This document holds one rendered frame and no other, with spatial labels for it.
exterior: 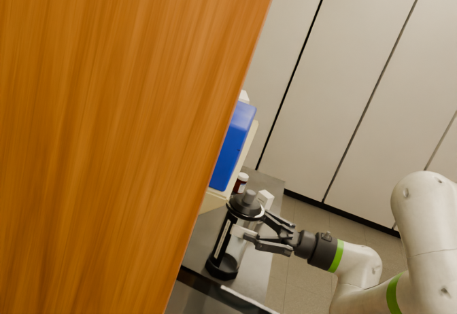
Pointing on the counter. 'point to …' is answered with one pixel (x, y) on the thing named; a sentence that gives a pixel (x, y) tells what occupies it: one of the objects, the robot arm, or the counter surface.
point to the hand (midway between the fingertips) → (241, 220)
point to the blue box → (232, 145)
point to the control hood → (214, 198)
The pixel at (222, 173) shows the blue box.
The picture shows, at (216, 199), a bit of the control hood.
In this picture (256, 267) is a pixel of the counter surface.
